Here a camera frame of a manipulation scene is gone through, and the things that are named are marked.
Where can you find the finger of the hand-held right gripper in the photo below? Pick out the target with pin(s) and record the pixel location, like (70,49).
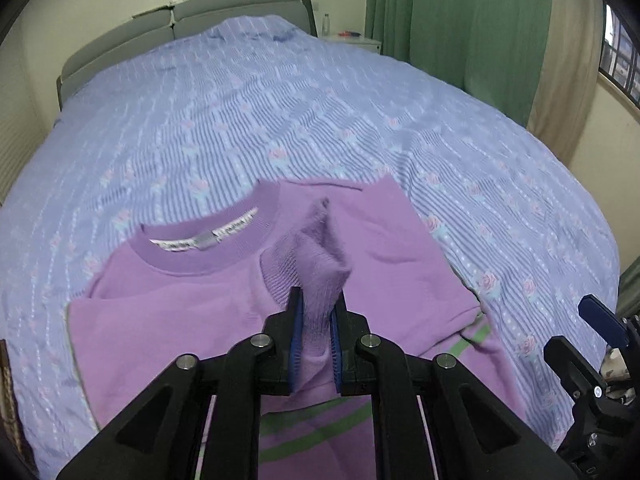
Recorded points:
(570,360)
(602,317)

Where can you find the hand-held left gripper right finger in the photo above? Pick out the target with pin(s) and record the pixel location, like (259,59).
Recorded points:
(336,356)

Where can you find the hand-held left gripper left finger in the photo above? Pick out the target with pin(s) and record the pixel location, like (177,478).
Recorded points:
(296,341)

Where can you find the purple sweater with green stripes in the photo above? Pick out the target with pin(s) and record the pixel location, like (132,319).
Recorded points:
(210,305)

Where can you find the bed with blue floral cover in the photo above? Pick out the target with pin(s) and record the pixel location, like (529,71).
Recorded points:
(280,125)

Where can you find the beige curtain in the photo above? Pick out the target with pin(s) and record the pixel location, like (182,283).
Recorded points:
(567,60)

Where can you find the brown patterned object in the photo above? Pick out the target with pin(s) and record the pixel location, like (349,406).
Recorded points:
(7,400)

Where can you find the white nightstand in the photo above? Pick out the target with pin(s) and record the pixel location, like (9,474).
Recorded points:
(352,42)

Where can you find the clear plastic bottle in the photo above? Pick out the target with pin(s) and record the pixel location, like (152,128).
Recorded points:
(326,24)

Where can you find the green curtain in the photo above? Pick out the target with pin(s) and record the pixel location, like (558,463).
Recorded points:
(460,25)

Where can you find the grey padded headboard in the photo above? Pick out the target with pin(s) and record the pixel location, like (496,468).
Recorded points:
(150,35)

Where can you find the window with dark frame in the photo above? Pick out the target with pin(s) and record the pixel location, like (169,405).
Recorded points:
(622,55)

